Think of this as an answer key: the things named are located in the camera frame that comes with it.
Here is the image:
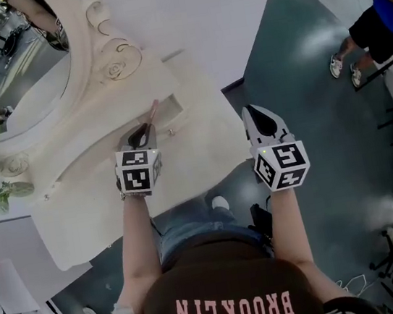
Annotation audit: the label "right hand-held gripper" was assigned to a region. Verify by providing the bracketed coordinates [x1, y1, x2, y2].
[240, 97, 314, 195]

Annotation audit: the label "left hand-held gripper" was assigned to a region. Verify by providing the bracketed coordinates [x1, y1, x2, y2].
[108, 121, 169, 200]

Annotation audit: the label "pink makeup brush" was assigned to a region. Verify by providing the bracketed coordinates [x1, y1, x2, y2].
[143, 98, 163, 129]

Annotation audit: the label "cream vanity dressing table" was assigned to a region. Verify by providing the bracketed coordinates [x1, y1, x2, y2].
[0, 0, 265, 281]

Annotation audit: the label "person's left forearm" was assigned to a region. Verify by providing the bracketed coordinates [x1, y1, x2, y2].
[111, 194, 166, 299]

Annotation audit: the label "person's right forearm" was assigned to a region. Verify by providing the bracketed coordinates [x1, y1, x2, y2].
[265, 184, 318, 273]

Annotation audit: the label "person's white shoe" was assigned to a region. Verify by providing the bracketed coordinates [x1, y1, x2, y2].
[210, 194, 231, 213]

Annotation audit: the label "person's blue jeans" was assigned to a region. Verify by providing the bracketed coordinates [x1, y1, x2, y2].
[150, 187, 266, 265]

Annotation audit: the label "oval cream framed mirror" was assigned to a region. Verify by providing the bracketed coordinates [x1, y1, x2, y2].
[0, 0, 154, 146]

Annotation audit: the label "green vase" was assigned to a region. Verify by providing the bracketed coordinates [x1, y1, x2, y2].
[6, 179, 37, 200]

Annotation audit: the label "person's brown t-shirt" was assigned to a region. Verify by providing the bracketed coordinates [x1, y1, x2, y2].
[59, 209, 381, 314]

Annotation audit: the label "beaded wrist bracelet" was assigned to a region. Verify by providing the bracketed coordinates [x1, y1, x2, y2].
[119, 189, 147, 202]

